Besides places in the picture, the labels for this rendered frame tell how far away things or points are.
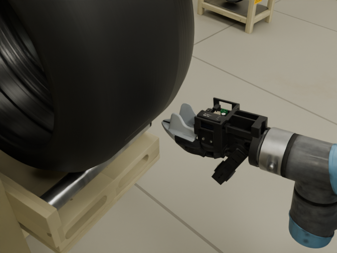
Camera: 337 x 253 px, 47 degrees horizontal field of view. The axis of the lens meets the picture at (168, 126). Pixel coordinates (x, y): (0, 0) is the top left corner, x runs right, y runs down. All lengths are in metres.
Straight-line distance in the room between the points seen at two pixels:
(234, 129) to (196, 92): 2.01
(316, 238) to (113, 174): 0.45
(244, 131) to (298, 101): 2.07
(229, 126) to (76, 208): 0.38
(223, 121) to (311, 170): 0.16
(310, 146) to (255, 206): 1.37
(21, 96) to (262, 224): 1.29
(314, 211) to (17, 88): 0.76
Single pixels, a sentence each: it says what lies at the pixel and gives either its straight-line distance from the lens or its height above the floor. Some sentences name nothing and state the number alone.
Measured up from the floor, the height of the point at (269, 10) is 0.12.
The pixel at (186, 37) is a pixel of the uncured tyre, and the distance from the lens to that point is 0.69.
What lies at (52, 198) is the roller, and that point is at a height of 0.92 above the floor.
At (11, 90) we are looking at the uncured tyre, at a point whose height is 0.96.
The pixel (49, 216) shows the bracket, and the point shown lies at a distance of 0.75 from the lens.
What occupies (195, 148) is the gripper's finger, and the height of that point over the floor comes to 1.05.
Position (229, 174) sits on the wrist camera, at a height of 0.99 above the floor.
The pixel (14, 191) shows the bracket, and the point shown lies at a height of 0.95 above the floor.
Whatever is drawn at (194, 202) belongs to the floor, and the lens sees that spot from 1.95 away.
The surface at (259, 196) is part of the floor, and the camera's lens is 2.02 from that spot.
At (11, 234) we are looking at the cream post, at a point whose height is 0.83.
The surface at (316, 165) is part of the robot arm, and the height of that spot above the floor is 1.11.
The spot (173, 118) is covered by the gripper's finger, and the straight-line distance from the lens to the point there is 0.71.
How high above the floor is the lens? 1.52
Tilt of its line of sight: 40 degrees down
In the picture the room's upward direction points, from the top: straight up
